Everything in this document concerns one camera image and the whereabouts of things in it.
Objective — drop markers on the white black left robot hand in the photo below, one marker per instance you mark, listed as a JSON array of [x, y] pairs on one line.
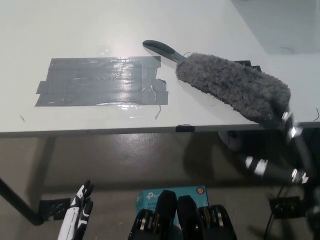
[[72, 215]]

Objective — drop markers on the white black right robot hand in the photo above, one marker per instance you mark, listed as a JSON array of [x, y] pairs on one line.
[[301, 155]]

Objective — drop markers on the black robot torso blocks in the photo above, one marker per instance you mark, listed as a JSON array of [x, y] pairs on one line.
[[185, 217]]

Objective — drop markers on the black metal table leg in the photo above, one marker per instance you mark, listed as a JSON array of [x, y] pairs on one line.
[[20, 202]]

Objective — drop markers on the white round base under table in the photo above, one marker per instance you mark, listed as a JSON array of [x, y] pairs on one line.
[[231, 141]]

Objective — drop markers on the teal router cardboard box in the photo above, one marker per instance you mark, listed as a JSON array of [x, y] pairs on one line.
[[150, 197]]

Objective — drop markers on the black tape square patch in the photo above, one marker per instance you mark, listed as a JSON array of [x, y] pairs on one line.
[[252, 67]]

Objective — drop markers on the small black tape strip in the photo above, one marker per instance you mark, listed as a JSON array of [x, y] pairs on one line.
[[185, 128]]

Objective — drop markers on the grey duct tape patch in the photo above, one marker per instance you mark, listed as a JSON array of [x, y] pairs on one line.
[[100, 82]]

